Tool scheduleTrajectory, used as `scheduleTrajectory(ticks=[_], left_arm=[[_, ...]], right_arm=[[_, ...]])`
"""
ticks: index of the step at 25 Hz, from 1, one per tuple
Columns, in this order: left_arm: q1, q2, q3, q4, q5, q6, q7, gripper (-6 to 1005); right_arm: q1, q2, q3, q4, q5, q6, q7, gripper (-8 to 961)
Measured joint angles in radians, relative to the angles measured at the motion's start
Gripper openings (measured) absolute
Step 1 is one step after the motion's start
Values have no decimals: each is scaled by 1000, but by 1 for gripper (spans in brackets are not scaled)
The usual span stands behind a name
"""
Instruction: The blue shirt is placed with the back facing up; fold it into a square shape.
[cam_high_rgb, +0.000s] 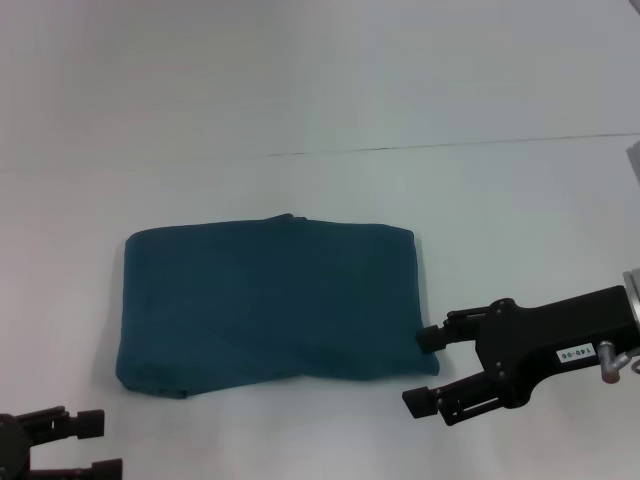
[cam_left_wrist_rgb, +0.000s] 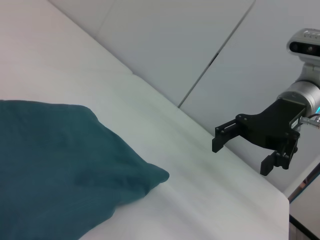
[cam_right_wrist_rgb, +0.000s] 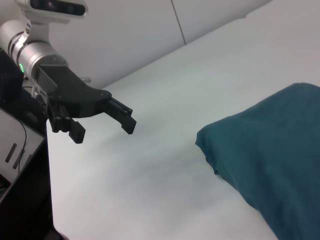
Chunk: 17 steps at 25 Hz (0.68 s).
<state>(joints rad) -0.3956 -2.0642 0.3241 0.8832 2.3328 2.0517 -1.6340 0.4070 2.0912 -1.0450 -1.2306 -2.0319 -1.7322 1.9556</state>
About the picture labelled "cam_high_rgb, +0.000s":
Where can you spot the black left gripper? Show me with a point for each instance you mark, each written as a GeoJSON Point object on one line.
{"type": "Point", "coordinates": [15, 445]}

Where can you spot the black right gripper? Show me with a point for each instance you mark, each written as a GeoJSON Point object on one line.
{"type": "Point", "coordinates": [550, 345]}

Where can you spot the blue shirt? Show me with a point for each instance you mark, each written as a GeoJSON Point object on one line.
{"type": "Point", "coordinates": [275, 310]}

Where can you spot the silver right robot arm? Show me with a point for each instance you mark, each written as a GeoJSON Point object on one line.
{"type": "Point", "coordinates": [634, 295]}

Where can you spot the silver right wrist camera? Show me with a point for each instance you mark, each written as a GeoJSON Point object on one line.
{"type": "Point", "coordinates": [633, 162]}

